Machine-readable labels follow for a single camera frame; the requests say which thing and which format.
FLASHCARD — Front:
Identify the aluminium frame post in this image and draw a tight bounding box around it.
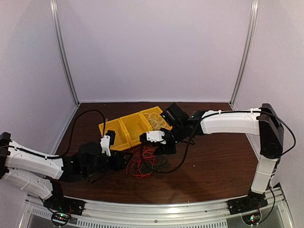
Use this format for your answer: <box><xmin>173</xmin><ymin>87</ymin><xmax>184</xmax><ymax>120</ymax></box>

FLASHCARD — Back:
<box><xmin>49</xmin><ymin>0</ymin><xmax>80</xmax><ymax>106</ymax></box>
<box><xmin>229</xmin><ymin>0</ymin><xmax>259</xmax><ymax>109</ymax></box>

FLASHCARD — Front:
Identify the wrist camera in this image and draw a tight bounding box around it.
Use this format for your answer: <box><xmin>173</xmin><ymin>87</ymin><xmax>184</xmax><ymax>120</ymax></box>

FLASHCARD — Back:
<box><xmin>100</xmin><ymin>130</ymin><xmax>116</xmax><ymax>157</ymax></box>
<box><xmin>140</xmin><ymin>130</ymin><xmax>166</xmax><ymax>144</ymax></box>

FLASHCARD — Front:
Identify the long white cable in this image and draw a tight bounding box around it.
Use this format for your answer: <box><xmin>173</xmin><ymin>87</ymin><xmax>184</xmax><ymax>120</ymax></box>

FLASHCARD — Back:
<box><xmin>144</xmin><ymin>110</ymin><xmax>167</xmax><ymax>129</ymax></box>

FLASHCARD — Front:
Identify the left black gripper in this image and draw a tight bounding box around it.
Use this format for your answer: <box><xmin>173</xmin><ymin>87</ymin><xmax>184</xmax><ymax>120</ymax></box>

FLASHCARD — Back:
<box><xmin>84</xmin><ymin>149</ymin><xmax>133</xmax><ymax>178</ymax></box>

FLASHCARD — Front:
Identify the camera black cable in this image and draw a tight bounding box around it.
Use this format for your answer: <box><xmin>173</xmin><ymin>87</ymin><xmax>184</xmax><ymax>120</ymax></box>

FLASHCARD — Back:
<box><xmin>140</xmin><ymin>137</ymin><xmax>193</xmax><ymax>174</ymax></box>
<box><xmin>54</xmin><ymin>109</ymin><xmax>106</xmax><ymax>160</ymax></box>

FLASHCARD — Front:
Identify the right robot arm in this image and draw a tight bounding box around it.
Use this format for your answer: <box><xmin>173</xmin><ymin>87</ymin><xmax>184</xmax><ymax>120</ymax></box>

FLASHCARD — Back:
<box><xmin>146</xmin><ymin>104</ymin><xmax>284</xmax><ymax>210</ymax></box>

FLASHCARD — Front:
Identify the left camera black cable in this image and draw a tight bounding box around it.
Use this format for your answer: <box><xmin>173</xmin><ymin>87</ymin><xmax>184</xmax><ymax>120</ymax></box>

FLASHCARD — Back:
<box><xmin>54</xmin><ymin>109</ymin><xmax>106</xmax><ymax>160</ymax></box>

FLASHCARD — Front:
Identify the yellow three-compartment bin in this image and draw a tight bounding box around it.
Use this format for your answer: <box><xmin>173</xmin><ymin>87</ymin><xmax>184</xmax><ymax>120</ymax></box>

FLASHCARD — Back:
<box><xmin>99</xmin><ymin>106</ymin><xmax>172</xmax><ymax>151</ymax></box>

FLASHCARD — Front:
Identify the right camera black cable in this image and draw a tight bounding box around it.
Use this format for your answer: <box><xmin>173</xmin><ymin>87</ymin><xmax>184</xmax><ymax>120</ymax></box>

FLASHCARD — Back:
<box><xmin>140</xmin><ymin>137</ymin><xmax>193</xmax><ymax>174</ymax></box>

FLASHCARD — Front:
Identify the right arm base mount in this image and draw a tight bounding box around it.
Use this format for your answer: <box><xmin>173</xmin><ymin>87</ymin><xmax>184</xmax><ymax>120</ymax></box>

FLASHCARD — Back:
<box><xmin>227</xmin><ymin>196</ymin><xmax>268</xmax><ymax>226</ymax></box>

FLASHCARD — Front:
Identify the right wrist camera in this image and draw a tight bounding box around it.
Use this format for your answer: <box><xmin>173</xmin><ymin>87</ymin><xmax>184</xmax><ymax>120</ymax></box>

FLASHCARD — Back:
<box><xmin>140</xmin><ymin>130</ymin><xmax>166</xmax><ymax>144</ymax></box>

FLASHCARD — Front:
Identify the green cable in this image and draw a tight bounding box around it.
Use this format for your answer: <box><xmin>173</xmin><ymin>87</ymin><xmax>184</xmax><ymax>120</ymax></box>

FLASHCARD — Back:
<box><xmin>137</xmin><ymin>152</ymin><xmax>171</xmax><ymax>178</ymax></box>

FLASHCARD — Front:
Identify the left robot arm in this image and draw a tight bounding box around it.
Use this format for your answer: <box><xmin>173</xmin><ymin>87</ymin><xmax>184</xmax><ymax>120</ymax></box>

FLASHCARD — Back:
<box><xmin>0</xmin><ymin>132</ymin><xmax>127</xmax><ymax>211</ymax></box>

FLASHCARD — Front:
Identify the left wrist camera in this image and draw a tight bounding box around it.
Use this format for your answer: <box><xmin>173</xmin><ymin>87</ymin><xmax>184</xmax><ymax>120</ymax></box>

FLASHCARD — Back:
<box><xmin>100</xmin><ymin>130</ymin><xmax>116</xmax><ymax>157</ymax></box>

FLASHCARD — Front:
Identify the right aluminium frame post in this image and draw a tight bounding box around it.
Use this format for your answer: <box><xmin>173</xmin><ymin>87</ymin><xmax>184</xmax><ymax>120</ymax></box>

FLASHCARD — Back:
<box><xmin>229</xmin><ymin>0</ymin><xmax>259</xmax><ymax>109</ymax></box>

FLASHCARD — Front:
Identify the front aluminium rail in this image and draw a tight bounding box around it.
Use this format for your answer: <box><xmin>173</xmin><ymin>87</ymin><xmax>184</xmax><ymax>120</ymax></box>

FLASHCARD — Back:
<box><xmin>17</xmin><ymin>187</ymin><xmax>295</xmax><ymax>228</ymax></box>

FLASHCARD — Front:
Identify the red cable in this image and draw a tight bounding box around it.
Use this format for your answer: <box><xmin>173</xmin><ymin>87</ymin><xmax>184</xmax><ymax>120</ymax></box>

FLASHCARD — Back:
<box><xmin>125</xmin><ymin>146</ymin><xmax>160</xmax><ymax>180</ymax></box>

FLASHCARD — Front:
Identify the left aluminium frame post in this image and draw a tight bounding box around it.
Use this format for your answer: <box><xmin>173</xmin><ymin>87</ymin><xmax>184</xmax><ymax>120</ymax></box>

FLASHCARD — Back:
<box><xmin>49</xmin><ymin>0</ymin><xmax>80</xmax><ymax>106</ymax></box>

